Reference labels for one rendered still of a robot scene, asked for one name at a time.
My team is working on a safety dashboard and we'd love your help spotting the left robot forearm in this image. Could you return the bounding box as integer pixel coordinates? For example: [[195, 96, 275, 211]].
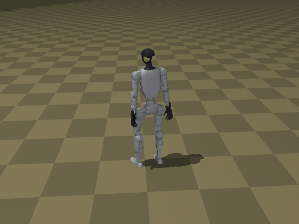
[[130, 91, 137, 114]]

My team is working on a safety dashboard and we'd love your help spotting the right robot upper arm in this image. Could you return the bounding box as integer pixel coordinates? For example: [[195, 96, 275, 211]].
[[159, 67, 168, 91]]

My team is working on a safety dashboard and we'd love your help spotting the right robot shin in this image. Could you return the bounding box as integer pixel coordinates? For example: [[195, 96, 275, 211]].
[[155, 131, 163, 159]]

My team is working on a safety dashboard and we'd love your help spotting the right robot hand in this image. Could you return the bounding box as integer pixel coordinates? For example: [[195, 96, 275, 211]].
[[164, 102, 173, 120]]

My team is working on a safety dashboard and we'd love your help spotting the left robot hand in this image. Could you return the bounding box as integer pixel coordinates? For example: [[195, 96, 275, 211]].
[[131, 110, 138, 127]]

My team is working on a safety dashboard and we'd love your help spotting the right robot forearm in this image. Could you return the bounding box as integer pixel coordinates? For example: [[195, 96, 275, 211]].
[[163, 89, 170, 106]]

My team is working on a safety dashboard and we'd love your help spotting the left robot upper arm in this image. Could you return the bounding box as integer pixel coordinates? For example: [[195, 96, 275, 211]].
[[131, 70, 141, 97]]

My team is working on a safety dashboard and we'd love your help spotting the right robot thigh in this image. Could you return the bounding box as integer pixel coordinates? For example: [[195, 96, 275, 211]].
[[153, 104, 165, 139]]

